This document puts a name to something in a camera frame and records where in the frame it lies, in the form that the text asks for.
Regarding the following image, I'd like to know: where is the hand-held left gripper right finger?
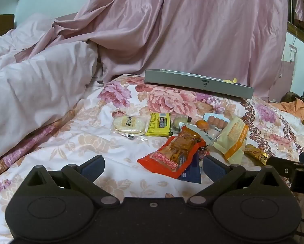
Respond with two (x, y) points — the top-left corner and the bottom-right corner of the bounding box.
(186, 155), (284, 207)

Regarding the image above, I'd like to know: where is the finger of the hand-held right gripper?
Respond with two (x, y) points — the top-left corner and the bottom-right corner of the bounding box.
(266, 156), (302, 175)

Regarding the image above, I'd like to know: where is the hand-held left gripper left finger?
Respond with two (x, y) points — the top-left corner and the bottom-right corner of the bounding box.
(22, 155), (120, 207)

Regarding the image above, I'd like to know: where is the dark blue snack packet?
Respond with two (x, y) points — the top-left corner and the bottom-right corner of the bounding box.
(177, 147), (211, 184)

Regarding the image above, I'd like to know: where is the gold candy wrapper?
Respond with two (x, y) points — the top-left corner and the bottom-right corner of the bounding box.
(244, 144), (269, 167)

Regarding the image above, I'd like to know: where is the white and blue packet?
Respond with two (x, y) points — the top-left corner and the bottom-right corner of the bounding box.
(190, 127), (220, 146)

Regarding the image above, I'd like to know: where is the cream and orange snack packet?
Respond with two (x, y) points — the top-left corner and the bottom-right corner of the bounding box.
(213, 117), (249, 163)

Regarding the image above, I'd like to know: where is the red-orange snack packet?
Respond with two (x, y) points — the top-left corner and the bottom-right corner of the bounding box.
(137, 125), (207, 180)

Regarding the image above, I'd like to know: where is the orange mandarin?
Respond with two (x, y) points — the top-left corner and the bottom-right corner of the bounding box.
(195, 119), (209, 130)

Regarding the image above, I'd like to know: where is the packet of brown buns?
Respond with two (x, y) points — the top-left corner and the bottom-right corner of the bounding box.
(203, 113), (231, 138)

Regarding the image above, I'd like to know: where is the rice cracker packet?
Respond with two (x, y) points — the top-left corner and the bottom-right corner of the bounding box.
(111, 115), (148, 140)

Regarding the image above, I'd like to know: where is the green pastry packet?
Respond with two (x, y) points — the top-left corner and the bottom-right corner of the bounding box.
(171, 115), (192, 134)

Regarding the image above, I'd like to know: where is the yellow snack packet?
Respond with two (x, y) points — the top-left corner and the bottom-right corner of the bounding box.
(145, 112), (173, 137)

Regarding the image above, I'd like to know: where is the grey cardboard box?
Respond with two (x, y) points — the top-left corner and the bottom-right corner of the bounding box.
(144, 69), (254, 99)

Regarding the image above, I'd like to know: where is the floral bedsheet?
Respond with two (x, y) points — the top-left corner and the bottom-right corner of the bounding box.
(0, 74), (304, 244)

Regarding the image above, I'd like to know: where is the orange cloth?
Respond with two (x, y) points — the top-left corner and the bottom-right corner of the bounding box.
(271, 98), (304, 127)

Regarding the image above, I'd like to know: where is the brown woven object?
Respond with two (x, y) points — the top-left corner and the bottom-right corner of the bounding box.
(280, 91), (304, 105)

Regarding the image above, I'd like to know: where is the pink paper bag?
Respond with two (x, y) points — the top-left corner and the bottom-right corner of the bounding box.
(267, 60), (296, 103)

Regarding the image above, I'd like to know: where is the pale pink duvet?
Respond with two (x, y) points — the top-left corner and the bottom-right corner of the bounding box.
(0, 13), (104, 162)

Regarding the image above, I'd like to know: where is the wooden headboard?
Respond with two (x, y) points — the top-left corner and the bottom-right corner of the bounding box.
(0, 14), (15, 42)

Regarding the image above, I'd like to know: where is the wooden window rail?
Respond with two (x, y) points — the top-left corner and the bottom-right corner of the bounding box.
(286, 22), (304, 51)

